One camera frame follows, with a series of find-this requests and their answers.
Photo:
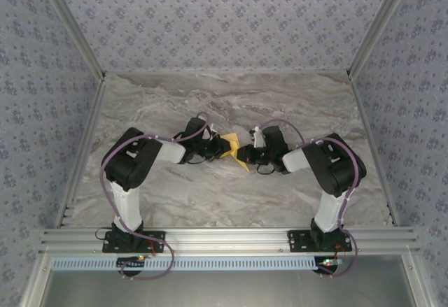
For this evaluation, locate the left small adapter board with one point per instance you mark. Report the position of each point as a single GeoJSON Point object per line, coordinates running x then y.
{"type": "Point", "coordinates": [131, 261]}

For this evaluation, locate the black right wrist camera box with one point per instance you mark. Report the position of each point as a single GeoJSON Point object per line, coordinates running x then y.
{"type": "Point", "coordinates": [274, 137]}

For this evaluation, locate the grey metal sheet panel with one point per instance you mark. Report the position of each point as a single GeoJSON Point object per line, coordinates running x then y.
{"type": "Point", "coordinates": [224, 289]}

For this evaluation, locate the aluminium left side rail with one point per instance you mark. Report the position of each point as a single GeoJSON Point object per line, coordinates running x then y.
{"type": "Point", "coordinates": [82, 153]}

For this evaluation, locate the small adapter board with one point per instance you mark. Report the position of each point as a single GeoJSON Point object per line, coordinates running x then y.
{"type": "Point", "coordinates": [131, 261]}
{"type": "Point", "coordinates": [329, 262]}

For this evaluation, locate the aluminium right side rail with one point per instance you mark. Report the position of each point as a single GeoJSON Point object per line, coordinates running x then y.
{"type": "Point", "coordinates": [376, 153]}

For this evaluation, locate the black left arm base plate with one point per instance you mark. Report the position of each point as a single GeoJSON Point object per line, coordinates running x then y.
{"type": "Point", "coordinates": [115, 245]}

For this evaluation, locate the yellow square paper sheet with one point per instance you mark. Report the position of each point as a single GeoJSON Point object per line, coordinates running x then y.
{"type": "Point", "coordinates": [231, 139]}

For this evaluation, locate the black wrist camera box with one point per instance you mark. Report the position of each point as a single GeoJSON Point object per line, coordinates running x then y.
{"type": "Point", "coordinates": [194, 127]}
{"type": "Point", "coordinates": [274, 137]}

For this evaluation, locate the aluminium left corner post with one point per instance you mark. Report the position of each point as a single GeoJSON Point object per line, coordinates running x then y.
{"type": "Point", "coordinates": [75, 27]}

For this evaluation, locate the right small adapter board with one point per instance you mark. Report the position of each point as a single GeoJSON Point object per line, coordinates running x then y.
{"type": "Point", "coordinates": [329, 262]}

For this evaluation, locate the aluminium right corner post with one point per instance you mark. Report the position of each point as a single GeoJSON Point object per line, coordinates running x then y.
{"type": "Point", "coordinates": [378, 27]}

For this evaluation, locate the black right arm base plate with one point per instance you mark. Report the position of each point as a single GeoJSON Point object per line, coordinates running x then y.
{"type": "Point", "coordinates": [301, 244]}

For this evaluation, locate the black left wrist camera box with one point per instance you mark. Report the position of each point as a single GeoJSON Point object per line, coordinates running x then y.
{"type": "Point", "coordinates": [194, 127]}

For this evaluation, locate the aluminium mounting rail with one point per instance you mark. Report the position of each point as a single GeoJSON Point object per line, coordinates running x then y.
{"type": "Point", "coordinates": [227, 238]}

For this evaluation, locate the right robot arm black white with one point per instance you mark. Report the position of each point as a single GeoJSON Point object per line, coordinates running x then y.
{"type": "Point", "coordinates": [336, 167]}

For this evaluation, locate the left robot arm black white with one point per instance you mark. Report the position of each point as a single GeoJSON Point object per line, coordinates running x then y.
{"type": "Point", "coordinates": [129, 163]}

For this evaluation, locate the aluminium corner post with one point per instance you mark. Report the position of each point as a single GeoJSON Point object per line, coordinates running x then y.
{"type": "Point", "coordinates": [75, 27]}
{"type": "Point", "coordinates": [378, 27]}

